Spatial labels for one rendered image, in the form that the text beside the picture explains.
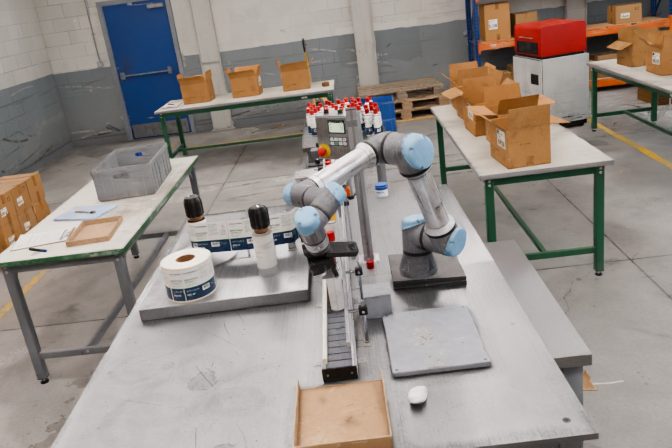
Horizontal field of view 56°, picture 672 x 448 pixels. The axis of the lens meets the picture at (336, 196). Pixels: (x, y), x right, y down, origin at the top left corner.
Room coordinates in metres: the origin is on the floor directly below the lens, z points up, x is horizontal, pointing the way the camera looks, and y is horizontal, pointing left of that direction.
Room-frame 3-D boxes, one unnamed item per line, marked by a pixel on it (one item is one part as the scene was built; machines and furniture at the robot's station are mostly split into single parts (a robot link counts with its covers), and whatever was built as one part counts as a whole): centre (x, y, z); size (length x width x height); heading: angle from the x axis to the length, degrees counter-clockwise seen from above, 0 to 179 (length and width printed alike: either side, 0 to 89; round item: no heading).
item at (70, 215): (3.87, 1.60, 0.81); 0.32 x 0.24 x 0.01; 73
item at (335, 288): (2.04, 0.05, 0.98); 0.05 x 0.05 x 0.20
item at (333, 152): (2.60, -0.05, 1.38); 0.17 x 0.10 x 0.19; 54
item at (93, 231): (3.46, 1.40, 0.82); 0.34 x 0.24 x 0.03; 3
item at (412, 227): (2.29, -0.30, 1.03); 0.13 x 0.12 x 0.14; 42
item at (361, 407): (1.50, 0.07, 0.85); 0.30 x 0.26 x 0.04; 178
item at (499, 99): (4.24, -1.26, 0.96); 0.53 x 0.45 x 0.37; 89
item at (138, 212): (4.12, 1.49, 0.40); 1.90 x 0.75 x 0.80; 177
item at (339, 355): (2.49, 0.04, 0.86); 1.65 x 0.08 x 0.04; 178
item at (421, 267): (2.29, -0.29, 0.91); 0.15 x 0.15 x 0.10
